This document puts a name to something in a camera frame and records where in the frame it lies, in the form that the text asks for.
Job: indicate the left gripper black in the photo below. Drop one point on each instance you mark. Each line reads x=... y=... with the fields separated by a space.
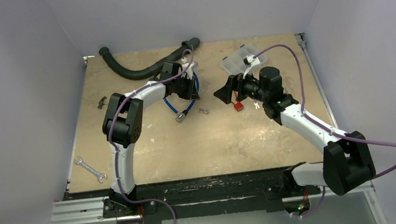
x=191 y=93

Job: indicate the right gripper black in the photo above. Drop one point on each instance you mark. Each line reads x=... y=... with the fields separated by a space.
x=236 y=87

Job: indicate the red cable lock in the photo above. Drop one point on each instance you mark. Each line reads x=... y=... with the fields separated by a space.
x=238 y=106

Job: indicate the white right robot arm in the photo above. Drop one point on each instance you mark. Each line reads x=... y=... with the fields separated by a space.
x=347 y=162

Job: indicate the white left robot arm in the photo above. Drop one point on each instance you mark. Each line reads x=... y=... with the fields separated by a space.
x=123 y=122

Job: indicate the clear plastic organizer box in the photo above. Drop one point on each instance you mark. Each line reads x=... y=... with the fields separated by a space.
x=234 y=64

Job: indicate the small hammer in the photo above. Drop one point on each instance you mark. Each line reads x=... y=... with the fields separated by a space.
x=102 y=102

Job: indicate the small silver wrench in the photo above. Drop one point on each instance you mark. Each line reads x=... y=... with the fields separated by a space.
x=99 y=176

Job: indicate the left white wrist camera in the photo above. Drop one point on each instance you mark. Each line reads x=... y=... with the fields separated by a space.
x=188 y=67

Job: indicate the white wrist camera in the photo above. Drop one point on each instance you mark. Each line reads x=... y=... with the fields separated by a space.
x=188 y=67
x=251 y=61

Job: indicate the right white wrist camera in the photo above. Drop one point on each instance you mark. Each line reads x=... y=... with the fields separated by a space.
x=251 y=61

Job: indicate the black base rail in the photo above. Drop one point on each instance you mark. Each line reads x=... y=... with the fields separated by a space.
x=270 y=190

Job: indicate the aluminium frame rail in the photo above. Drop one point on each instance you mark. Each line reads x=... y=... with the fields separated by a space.
x=83 y=211

